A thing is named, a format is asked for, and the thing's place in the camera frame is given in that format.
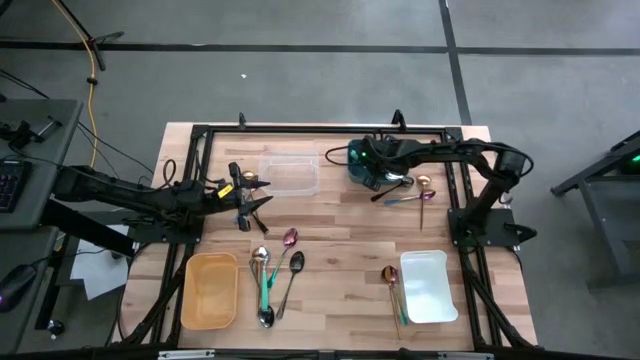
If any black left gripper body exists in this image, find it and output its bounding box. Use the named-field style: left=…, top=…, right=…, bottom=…
left=214, top=162, right=251, bottom=232

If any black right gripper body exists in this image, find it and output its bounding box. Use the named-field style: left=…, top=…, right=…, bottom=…
left=355, top=137, right=401, bottom=191

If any dark teal plastic bin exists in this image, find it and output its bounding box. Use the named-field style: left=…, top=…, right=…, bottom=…
left=347, top=138, right=401, bottom=187

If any clear plastic bin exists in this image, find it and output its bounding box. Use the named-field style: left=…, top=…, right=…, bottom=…
left=258, top=149, right=321, bottom=197

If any orange plastic bin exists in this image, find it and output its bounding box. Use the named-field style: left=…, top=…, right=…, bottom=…
left=180, top=251, right=240, bottom=332

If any white plastic bin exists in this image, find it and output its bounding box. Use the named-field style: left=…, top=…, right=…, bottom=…
left=399, top=249, right=460, bottom=325

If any black diagonal beam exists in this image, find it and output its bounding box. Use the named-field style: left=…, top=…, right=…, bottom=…
left=38, top=198, right=139, bottom=259

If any white paper sheet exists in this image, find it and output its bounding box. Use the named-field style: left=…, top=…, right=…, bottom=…
left=69, top=223, right=132, bottom=301

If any grey desk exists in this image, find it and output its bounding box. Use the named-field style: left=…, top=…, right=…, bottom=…
left=0, top=227, right=61, bottom=354
left=0, top=98, right=85, bottom=231

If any black tripod stand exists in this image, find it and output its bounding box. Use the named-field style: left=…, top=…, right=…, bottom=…
left=49, top=0, right=125, bottom=72

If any black desk clamp device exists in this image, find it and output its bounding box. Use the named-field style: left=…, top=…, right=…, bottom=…
left=0, top=115, right=65, bottom=151

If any black keyboard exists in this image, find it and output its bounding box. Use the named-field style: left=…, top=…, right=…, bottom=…
left=0, top=158, right=29, bottom=215

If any black computer mouse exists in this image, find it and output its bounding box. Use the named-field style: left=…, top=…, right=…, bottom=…
left=0, top=263, right=39, bottom=315

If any grey metal cart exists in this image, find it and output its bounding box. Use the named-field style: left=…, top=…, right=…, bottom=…
left=549, top=128, right=640, bottom=292

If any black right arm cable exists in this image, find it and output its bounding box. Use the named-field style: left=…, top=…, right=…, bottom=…
left=324, top=145, right=361, bottom=167

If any black aluminium table frame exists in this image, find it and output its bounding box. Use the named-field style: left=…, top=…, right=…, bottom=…
left=112, top=122, right=540, bottom=360

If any silver bracket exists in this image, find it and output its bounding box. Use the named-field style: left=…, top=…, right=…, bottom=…
left=437, top=351, right=495, bottom=360
left=157, top=349, right=216, bottom=360

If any yellow power cable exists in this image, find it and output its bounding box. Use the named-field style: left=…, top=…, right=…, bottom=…
left=49, top=0, right=100, bottom=170

